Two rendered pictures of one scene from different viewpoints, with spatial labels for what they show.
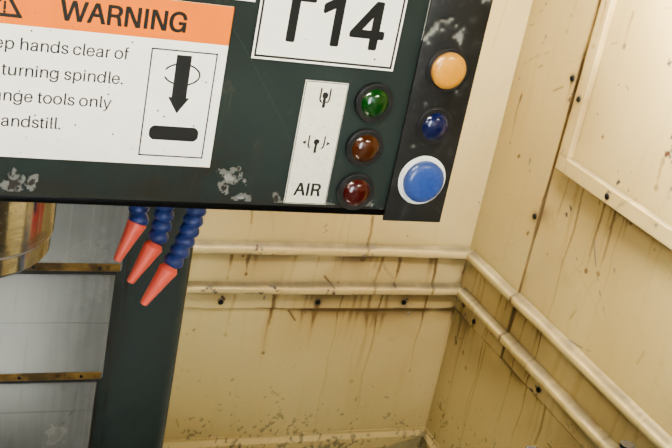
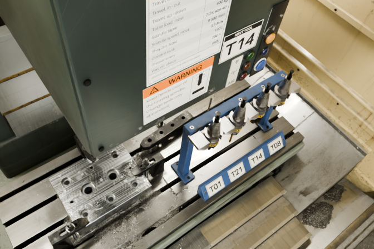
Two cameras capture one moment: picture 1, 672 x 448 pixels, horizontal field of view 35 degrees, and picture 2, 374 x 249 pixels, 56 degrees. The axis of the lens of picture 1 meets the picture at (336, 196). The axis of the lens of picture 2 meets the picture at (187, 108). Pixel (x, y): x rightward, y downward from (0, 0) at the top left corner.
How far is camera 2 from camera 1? 0.48 m
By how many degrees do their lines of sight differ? 36
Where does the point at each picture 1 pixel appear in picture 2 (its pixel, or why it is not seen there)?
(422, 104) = (261, 48)
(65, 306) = not seen: hidden behind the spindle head
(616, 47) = not seen: outside the picture
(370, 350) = not seen: hidden behind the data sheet
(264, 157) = (220, 81)
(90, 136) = (177, 103)
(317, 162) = (234, 75)
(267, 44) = (222, 59)
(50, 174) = (167, 115)
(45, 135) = (166, 109)
